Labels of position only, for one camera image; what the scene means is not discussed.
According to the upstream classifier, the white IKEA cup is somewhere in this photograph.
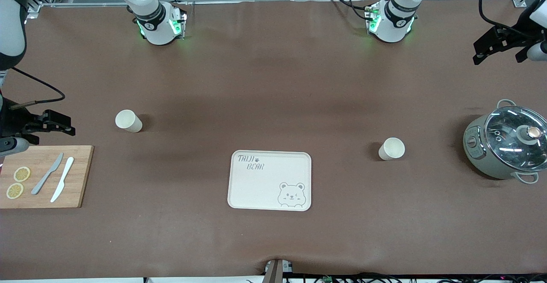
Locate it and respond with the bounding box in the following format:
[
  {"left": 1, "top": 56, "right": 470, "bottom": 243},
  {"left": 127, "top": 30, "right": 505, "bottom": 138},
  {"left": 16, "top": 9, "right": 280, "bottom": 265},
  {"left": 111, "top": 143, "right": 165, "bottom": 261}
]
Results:
[
  {"left": 115, "top": 109, "right": 143, "bottom": 133},
  {"left": 378, "top": 137, "right": 406, "bottom": 161}
]

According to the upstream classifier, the white plastic knife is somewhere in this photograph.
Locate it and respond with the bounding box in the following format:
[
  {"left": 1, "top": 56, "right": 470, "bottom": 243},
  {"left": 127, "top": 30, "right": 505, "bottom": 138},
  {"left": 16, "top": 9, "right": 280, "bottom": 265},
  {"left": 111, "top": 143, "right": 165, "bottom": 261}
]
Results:
[{"left": 50, "top": 157, "right": 75, "bottom": 203}]

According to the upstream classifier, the gray plastic knife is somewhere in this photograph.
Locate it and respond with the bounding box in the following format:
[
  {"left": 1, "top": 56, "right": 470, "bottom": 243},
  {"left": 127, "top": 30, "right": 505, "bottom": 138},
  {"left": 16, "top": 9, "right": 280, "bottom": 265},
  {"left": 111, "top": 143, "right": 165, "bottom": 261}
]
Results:
[{"left": 31, "top": 153, "right": 64, "bottom": 195}]

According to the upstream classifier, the wooden cutting board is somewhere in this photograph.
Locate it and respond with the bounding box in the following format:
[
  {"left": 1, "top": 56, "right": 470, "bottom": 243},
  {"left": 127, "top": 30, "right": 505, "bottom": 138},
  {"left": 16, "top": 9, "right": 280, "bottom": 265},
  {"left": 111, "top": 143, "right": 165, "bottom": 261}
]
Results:
[{"left": 0, "top": 145, "right": 94, "bottom": 209}]

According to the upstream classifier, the glass pot lid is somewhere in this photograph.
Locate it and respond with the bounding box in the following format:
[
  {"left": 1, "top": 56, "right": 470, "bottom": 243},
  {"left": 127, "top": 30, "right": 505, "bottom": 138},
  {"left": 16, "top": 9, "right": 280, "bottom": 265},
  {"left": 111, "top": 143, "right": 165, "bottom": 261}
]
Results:
[{"left": 485, "top": 106, "right": 547, "bottom": 172}]

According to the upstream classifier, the green electric cooking pot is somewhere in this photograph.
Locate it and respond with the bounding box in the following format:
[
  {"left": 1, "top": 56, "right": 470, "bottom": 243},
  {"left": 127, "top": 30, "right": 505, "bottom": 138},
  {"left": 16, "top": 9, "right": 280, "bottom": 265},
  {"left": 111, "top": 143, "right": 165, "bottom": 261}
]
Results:
[{"left": 463, "top": 99, "right": 547, "bottom": 184}]

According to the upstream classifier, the brown table cover sheet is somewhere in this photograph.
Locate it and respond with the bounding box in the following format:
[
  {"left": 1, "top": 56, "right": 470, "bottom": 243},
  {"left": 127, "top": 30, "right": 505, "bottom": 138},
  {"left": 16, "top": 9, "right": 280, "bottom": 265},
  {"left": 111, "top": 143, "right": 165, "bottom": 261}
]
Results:
[{"left": 0, "top": 0, "right": 547, "bottom": 281}]

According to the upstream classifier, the cream tray with bear print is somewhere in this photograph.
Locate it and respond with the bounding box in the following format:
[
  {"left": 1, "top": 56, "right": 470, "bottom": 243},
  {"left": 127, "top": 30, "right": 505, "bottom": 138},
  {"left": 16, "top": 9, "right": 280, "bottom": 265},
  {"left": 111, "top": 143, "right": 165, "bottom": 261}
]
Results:
[{"left": 227, "top": 150, "right": 312, "bottom": 212}]

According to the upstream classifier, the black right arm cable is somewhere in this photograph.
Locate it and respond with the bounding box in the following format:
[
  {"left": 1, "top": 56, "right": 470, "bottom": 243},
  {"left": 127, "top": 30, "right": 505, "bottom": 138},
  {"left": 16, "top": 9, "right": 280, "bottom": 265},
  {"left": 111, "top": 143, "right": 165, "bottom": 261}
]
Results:
[{"left": 9, "top": 66, "right": 66, "bottom": 109}]

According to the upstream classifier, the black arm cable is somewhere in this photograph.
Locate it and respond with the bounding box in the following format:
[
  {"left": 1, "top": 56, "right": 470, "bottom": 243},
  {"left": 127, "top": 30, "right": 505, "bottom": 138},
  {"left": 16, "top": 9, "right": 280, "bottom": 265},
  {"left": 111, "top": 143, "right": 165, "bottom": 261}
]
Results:
[
  {"left": 9, "top": 66, "right": 66, "bottom": 109},
  {"left": 478, "top": 0, "right": 520, "bottom": 33}
]

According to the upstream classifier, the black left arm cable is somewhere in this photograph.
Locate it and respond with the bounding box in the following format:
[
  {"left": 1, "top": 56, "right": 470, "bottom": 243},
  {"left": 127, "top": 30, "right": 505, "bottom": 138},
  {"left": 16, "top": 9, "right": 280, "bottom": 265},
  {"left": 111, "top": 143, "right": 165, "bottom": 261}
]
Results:
[{"left": 478, "top": 0, "right": 520, "bottom": 33}]

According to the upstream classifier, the black left base cable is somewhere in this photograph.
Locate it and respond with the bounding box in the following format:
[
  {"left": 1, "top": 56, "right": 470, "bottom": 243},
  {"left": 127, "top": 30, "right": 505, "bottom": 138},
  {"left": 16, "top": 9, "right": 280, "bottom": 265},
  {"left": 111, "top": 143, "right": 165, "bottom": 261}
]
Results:
[{"left": 327, "top": 0, "right": 372, "bottom": 21}]

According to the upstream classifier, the metal table edge bracket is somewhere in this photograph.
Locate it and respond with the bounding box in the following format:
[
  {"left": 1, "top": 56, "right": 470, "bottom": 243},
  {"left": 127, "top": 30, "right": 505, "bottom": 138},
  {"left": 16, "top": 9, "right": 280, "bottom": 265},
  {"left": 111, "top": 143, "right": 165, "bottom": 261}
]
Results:
[{"left": 263, "top": 259, "right": 293, "bottom": 283}]

